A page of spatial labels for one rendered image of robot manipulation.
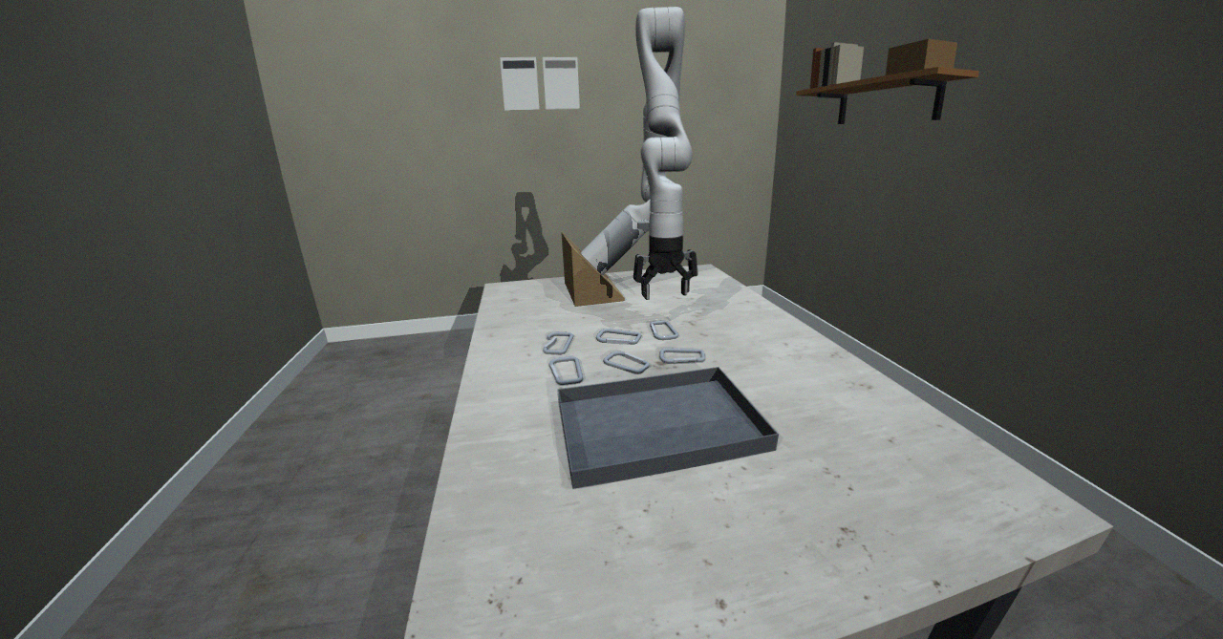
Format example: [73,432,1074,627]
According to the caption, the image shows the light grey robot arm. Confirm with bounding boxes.
[581,7,692,275]

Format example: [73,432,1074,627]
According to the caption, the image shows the grey carabiner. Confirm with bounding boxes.
[596,329,641,344]
[543,331,574,354]
[659,348,704,364]
[649,321,678,340]
[604,351,649,375]
[549,356,583,386]

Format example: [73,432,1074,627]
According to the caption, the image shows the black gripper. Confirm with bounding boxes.
[634,236,697,300]

